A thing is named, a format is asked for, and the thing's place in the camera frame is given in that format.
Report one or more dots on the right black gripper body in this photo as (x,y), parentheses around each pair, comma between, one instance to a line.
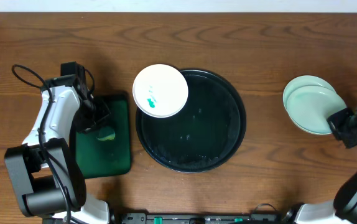
(347,129)

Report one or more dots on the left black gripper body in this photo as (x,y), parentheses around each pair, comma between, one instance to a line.
(101,115)

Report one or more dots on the green scouring sponge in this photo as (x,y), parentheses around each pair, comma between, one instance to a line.
(106,133)

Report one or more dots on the pale green plate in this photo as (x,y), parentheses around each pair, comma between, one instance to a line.
(310,106)
(301,81)

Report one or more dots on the pale green plate front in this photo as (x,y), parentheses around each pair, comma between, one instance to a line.
(301,81)

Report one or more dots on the white plate with green smear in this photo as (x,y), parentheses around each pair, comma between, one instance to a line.
(160,90)

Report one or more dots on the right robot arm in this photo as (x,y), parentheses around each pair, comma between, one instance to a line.
(343,209)

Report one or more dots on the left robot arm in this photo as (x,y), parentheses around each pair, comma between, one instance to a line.
(44,174)

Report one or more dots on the black rectangular water tray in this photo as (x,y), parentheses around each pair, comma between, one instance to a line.
(105,158)

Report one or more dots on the black round tray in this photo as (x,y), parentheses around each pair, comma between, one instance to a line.
(204,134)

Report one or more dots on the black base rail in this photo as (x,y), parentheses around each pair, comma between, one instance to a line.
(214,218)

